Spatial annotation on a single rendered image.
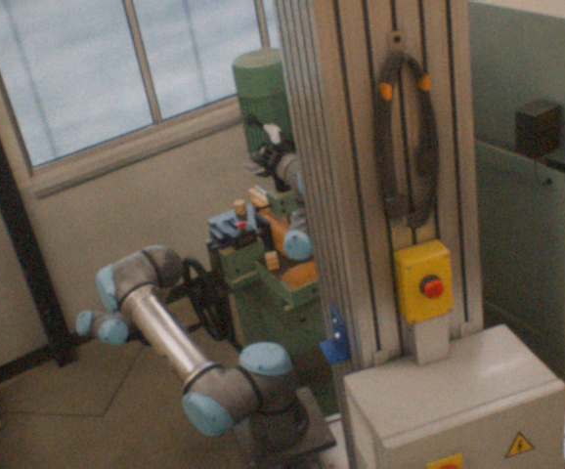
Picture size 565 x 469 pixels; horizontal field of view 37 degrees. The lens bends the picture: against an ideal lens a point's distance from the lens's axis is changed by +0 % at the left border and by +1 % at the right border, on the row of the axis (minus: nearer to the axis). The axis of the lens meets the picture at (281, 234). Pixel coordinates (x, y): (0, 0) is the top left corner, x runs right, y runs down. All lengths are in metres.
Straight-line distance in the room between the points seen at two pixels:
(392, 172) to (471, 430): 0.46
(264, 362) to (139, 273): 0.41
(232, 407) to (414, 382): 0.52
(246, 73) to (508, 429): 1.30
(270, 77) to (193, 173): 1.61
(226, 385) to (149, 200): 2.06
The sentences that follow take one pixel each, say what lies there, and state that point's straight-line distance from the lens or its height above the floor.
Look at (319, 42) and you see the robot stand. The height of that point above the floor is 1.86.
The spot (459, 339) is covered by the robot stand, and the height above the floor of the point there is 1.23.
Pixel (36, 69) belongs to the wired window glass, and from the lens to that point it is 3.64.
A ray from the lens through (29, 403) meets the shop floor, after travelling 3.86.
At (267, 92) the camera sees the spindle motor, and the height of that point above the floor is 1.43.
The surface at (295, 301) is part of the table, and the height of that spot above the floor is 0.86.
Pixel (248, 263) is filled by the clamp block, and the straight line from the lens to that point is 2.60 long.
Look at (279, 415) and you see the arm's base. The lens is 2.02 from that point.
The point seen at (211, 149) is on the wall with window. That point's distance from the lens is 3.95.
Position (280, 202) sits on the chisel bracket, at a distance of 2.59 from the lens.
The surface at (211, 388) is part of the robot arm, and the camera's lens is 1.92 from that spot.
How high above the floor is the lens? 2.24
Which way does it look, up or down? 29 degrees down
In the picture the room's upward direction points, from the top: 10 degrees counter-clockwise
